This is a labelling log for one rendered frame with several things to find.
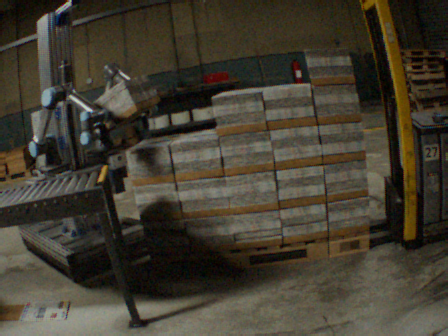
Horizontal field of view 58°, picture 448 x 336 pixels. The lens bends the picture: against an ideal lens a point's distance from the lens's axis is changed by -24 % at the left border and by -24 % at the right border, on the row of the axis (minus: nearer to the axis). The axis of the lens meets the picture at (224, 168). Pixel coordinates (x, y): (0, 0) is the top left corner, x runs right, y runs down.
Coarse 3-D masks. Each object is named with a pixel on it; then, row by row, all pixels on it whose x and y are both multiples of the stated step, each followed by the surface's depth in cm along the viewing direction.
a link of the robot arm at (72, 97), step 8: (64, 88) 284; (64, 96) 285; (72, 96) 284; (80, 96) 285; (72, 104) 287; (80, 104) 281; (88, 104) 280; (96, 112) 274; (104, 112) 278; (104, 120) 282
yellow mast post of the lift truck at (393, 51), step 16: (384, 0) 234; (384, 16) 237; (384, 32) 240; (400, 64) 243; (400, 80) 245; (400, 96) 247; (400, 112) 250; (400, 128) 254; (416, 176) 257; (416, 192) 259; (416, 208) 261; (416, 224) 263
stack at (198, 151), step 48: (144, 144) 318; (192, 144) 296; (240, 144) 292; (288, 144) 287; (144, 192) 309; (192, 192) 303; (240, 192) 297; (288, 192) 293; (192, 240) 310; (240, 240) 305
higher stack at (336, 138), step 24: (336, 48) 267; (312, 72) 274; (336, 72) 271; (336, 96) 274; (336, 144) 281; (360, 144) 278; (336, 168) 284; (360, 168) 281; (336, 192) 288; (336, 216) 291; (360, 216) 288; (336, 240) 294; (360, 240) 291
